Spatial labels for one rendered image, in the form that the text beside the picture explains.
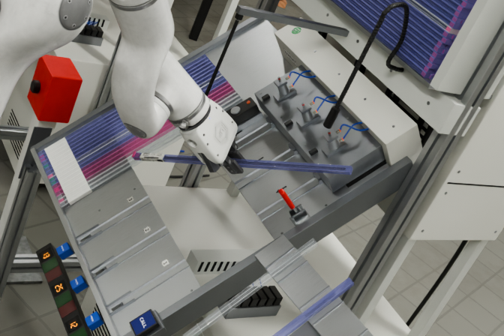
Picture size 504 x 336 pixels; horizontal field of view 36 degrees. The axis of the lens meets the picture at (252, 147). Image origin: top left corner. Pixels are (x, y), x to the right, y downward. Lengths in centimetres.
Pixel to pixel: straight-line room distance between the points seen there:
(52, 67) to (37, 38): 140
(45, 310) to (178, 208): 68
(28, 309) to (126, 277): 103
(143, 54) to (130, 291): 58
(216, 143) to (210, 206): 85
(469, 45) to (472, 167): 37
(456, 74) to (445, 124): 10
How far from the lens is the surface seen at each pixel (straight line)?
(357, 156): 162
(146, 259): 170
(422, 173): 164
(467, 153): 176
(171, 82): 139
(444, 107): 158
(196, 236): 217
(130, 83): 131
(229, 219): 231
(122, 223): 179
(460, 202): 186
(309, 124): 171
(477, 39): 154
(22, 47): 103
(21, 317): 266
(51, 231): 304
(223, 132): 151
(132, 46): 129
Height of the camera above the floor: 180
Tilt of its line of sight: 25 degrees down
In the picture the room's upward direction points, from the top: 25 degrees clockwise
